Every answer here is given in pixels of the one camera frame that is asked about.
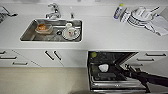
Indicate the stainless steel dishwasher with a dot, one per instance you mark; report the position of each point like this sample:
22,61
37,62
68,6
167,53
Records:
110,73

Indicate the yellow bowl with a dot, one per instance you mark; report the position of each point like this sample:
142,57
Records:
94,54

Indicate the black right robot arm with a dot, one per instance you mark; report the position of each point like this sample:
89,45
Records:
151,79

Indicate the white narrow drawer cabinet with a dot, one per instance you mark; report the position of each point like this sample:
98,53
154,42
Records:
153,58

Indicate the white cloth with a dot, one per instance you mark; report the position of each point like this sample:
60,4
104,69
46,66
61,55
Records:
158,26

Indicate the stack of white plates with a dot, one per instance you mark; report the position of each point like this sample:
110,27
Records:
140,16

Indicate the small white bottle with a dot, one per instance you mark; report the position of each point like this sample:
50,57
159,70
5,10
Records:
124,15

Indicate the white cup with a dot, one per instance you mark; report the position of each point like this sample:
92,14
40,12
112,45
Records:
69,31

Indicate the small chrome sink knob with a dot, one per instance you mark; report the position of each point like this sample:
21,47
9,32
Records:
71,15

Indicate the bowl with orange food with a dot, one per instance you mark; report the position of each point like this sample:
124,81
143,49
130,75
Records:
43,27

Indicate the chrome faucet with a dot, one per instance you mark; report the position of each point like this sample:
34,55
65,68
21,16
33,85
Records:
53,11

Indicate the stainless steel sink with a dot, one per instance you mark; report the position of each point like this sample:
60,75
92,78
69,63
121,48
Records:
28,35

